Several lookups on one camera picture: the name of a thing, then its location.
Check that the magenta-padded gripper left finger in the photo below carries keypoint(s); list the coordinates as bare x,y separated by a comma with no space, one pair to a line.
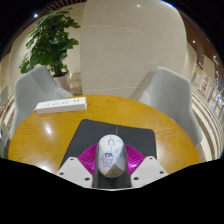
75,170

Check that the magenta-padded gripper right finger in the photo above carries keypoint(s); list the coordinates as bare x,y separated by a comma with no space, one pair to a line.
146,170

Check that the white printed computer mouse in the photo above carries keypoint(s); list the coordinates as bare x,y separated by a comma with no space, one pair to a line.
111,155

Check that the black mouse pad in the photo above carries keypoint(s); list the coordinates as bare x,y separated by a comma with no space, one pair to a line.
90,133

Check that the white power strip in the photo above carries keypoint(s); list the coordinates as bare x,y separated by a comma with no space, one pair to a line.
60,105

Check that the grey armchair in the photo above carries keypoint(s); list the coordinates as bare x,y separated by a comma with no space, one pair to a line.
170,96
33,90

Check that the green potted plant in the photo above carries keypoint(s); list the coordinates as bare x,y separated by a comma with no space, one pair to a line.
50,40

